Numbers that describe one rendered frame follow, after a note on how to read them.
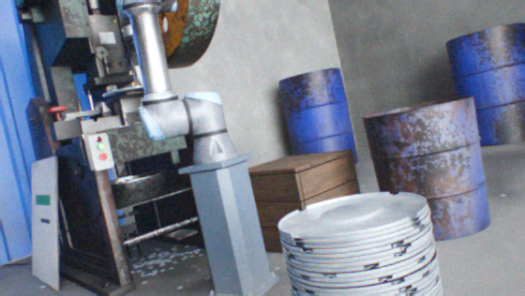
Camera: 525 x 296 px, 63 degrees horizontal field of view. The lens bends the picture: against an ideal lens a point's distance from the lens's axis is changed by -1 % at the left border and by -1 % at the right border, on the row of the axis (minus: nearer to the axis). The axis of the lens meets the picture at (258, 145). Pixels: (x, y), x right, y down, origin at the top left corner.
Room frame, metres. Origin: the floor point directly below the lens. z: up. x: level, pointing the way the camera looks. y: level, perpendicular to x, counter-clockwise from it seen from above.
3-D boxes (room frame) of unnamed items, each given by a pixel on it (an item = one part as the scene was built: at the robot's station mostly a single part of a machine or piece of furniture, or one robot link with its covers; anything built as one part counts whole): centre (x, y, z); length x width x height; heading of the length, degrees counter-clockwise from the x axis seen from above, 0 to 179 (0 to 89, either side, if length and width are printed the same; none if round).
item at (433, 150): (1.67, -0.63, 0.24); 0.42 x 0.42 x 0.48
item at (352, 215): (0.84, -0.15, 0.33); 0.29 x 0.29 x 0.01
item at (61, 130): (1.67, 0.72, 0.62); 0.10 x 0.06 x 0.20; 130
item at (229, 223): (1.42, 0.15, 0.23); 0.19 x 0.19 x 0.45; 59
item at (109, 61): (2.01, 0.61, 1.04); 0.17 x 0.15 x 0.30; 40
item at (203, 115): (1.42, 0.16, 0.62); 0.13 x 0.12 x 0.14; 109
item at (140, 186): (2.04, 0.63, 0.36); 0.34 x 0.34 x 0.10
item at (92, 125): (2.04, 0.63, 0.68); 0.45 x 0.30 x 0.06; 130
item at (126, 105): (1.91, 0.52, 0.72); 0.25 x 0.14 x 0.14; 40
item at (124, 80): (2.05, 0.64, 0.86); 0.20 x 0.16 x 0.05; 130
